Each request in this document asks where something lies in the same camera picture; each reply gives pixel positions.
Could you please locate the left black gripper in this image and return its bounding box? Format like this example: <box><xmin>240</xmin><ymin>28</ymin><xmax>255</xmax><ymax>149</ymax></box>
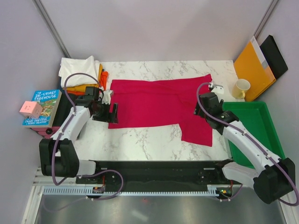
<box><xmin>93</xmin><ymin>101</ymin><xmax>118</xmax><ymax>124</ymax></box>

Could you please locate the red t shirt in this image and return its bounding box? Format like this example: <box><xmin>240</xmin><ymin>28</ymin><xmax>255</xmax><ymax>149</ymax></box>
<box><xmin>108</xmin><ymin>74</ymin><xmax>213</xmax><ymax>147</ymax></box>

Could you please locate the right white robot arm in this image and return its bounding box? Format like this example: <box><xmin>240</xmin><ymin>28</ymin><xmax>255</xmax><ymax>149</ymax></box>
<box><xmin>194</xmin><ymin>92</ymin><xmax>299</xmax><ymax>204</ymax></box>

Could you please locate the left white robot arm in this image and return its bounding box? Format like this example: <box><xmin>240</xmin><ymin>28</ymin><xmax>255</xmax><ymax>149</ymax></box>
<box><xmin>39</xmin><ymin>87</ymin><xmax>118</xmax><ymax>183</ymax></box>

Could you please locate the orange folded t shirt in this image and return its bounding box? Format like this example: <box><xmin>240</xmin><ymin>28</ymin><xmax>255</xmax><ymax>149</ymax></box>
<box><xmin>69</xmin><ymin>71</ymin><xmax>108</xmax><ymax>96</ymax></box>

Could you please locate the yellow folded t shirt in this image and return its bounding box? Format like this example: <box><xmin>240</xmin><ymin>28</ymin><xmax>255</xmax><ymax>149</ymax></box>
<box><xmin>66</xmin><ymin>62</ymin><xmax>103</xmax><ymax>95</ymax></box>

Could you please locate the yellow mug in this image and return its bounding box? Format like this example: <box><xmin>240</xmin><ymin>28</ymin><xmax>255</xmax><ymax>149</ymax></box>
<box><xmin>231</xmin><ymin>79</ymin><xmax>250</xmax><ymax>99</ymax></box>

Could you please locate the pink and black dumbbell rack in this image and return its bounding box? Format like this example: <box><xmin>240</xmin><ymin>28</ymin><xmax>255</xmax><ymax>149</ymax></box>
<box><xmin>31</xmin><ymin>92</ymin><xmax>72</xmax><ymax>139</ymax></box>

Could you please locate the green plastic tray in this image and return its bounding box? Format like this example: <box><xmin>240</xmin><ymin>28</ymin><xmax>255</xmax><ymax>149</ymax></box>
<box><xmin>223</xmin><ymin>101</ymin><xmax>285</xmax><ymax>159</ymax></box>

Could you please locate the blue treehouse book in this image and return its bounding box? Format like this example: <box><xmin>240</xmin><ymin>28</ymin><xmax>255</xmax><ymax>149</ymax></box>
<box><xmin>22</xmin><ymin>90</ymin><xmax>62</xmax><ymax>128</ymax></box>

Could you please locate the white folded t shirt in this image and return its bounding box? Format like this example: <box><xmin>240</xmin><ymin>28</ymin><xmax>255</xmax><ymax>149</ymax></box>
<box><xmin>58</xmin><ymin>56</ymin><xmax>100</xmax><ymax>88</ymax></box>

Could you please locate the orange folder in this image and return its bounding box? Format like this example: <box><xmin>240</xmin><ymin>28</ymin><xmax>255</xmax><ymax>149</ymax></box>
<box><xmin>234</xmin><ymin>37</ymin><xmax>276</xmax><ymax>102</ymax></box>

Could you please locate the pink cube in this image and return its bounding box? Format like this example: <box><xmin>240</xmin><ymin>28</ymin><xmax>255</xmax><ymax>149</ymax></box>
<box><xmin>19</xmin><ymin>101</ymin><xmax>43</xmax><ymax>119</ymax></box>

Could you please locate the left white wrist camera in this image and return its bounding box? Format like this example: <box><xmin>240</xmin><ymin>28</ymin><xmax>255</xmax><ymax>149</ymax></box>
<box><xmin>102</xmin><ymin>90</ymin><xmax>114</xmax><ymax>105</ymax></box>

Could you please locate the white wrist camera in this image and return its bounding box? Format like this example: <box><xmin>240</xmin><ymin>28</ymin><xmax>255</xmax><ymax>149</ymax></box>
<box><xmin>208</xmin><ymin>82</ymin><xmax>225</xmax><ymax>95</ymax></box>
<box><xmin>102</xmin><ymin>90</ymin><xmax>114</xmax><ymax>105</ymax></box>

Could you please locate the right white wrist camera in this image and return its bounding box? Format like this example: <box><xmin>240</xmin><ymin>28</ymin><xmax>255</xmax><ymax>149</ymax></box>
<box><xmin>208</xmin><ymin>82</ymin><xmax>225</xmax><ymax>95</ymax></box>

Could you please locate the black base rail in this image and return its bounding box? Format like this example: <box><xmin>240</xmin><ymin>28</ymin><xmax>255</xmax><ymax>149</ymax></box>
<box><xmin>76</xmin><ymin>160</ymin><xmax>238</xmax><ymax>194</ymax></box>

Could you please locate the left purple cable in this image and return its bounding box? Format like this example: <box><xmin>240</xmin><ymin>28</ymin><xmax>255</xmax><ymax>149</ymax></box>
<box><xmin>42</xmin><ymin>73</ymin><xmax>124</xmax><ymax>212</ymax></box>

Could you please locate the white cable duct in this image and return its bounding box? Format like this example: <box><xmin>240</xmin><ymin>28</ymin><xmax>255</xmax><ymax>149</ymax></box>
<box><xmin>42</xmin><ymin>184</ymin><xmax>236</xmax><ymax>196</ymax></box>

